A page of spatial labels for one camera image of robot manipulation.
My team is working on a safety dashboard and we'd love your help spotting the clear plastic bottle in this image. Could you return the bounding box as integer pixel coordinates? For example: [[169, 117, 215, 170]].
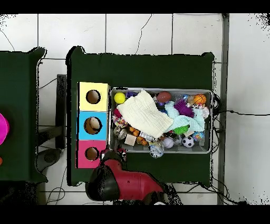
[[148, 142, 165, 158]]

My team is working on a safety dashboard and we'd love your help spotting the wooden box with three holes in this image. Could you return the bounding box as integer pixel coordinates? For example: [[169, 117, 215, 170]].
[[76, 81, 111, 169]]

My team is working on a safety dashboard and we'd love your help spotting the clear mesh bin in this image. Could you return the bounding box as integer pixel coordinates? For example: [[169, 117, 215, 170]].
[[108, 87, 213, 154]]

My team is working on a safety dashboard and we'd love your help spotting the cream waffle cloth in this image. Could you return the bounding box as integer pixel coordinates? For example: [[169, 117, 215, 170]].
[[116, 89, 174, 138]]

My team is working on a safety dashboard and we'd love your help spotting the yellow ball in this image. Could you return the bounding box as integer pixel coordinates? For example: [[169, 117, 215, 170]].
[[114, 92, 127, 105]]

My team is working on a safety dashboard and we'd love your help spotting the small wooden block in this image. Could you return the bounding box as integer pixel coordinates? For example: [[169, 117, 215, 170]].
[[124, 134, 137, 146]]

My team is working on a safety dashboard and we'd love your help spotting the brown toy football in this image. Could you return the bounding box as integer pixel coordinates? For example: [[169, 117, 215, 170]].
[[156, 91, 172, 104]]

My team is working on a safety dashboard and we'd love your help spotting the dark green table cloth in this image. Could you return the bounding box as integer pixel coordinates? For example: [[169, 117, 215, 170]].
[[65, 45, 216, 186], [0, 47, 49, 183]]

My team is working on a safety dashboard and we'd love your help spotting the white toy baseball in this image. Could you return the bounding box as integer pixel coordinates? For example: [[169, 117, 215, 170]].
[[161, 137, 175, 149]]

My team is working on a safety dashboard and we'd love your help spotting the mint green waffle cloth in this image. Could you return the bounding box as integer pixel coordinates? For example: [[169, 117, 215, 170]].
[[164, 100, 206, 133]]

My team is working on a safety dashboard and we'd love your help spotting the purple spiky monster toy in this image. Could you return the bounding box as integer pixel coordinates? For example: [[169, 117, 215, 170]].
[[173, 99, 195, 118]]

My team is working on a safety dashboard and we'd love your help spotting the black and white soccer ball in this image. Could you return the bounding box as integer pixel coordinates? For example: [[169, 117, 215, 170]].
[[182, 136, 195, 148]]

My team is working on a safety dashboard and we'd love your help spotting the orange toy basketball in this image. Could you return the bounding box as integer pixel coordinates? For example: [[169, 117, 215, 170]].
[[193, 94, 207, 106]]

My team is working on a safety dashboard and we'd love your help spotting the black metal stand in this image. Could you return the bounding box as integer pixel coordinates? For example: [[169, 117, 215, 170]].
[[37, 73, 68, 150]]

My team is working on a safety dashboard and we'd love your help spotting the magenta round object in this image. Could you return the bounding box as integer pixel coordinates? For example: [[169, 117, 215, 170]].
[[0, 113, 11, 146]]

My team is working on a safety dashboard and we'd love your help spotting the black floor cable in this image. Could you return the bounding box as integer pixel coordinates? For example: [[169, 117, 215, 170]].
[[213, 109, 270, 116]]

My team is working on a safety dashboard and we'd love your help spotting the grey metal post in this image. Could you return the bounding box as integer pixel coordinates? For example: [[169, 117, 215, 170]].
[[217, 13, 230, 205]]

